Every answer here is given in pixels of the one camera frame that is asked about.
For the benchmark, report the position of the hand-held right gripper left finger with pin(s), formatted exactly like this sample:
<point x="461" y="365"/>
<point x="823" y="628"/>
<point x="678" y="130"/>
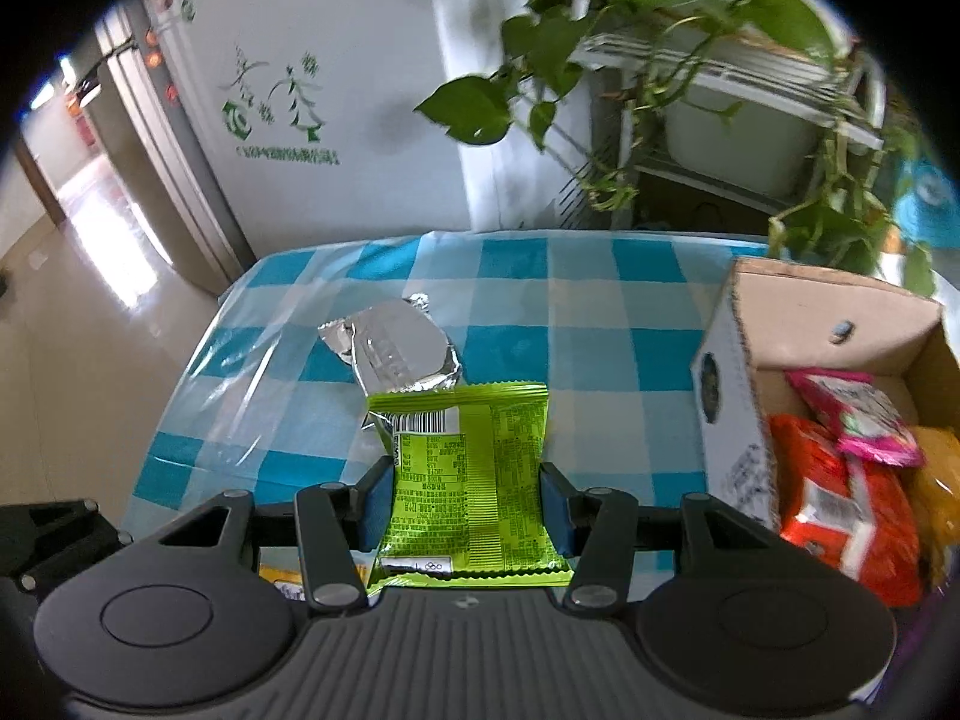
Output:
<point x="375" y="502"/>

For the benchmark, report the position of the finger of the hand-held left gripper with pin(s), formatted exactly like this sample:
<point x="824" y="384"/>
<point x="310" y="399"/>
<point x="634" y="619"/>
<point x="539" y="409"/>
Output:
<point x="60" y="540"/>

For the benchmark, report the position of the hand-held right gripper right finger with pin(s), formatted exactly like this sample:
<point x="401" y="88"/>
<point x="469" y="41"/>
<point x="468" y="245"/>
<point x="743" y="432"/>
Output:
<point x="555" y="510"/>

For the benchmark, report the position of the lime green snack packet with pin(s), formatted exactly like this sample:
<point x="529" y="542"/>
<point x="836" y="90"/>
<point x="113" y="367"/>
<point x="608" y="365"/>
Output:
<point x="465" y="480"/>

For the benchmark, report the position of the brown cardboard box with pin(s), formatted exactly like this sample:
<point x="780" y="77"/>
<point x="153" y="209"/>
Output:
<point x="731" y="420"/>

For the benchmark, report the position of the yellow white snack packet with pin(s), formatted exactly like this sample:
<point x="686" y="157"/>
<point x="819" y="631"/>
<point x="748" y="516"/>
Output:
<point x="281" y="579"/>

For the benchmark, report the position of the silver foil snack packet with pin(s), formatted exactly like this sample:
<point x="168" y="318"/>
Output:
<point x="397" y="349"/>

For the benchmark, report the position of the blue white checked tablecloth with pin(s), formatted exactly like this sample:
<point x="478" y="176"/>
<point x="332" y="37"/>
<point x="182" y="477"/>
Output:
<point x="585" y="315"/>

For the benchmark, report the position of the pink snack packet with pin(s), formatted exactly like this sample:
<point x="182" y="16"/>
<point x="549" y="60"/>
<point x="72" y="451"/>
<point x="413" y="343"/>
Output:
<point x="862" y="412"/>

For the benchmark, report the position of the orange snack packet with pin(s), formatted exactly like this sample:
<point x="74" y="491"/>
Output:
<point x="877" y="532"/>

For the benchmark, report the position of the white round plant pot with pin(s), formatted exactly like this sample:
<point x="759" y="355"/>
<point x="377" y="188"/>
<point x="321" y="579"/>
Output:
<point x="750" y="142"/>

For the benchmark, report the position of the white refrigerator with green print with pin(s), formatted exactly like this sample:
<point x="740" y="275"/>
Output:
<point x="337" y="52"/>

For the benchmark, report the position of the white metal plant stand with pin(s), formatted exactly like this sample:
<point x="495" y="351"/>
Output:
<point x="750" y="82"/>

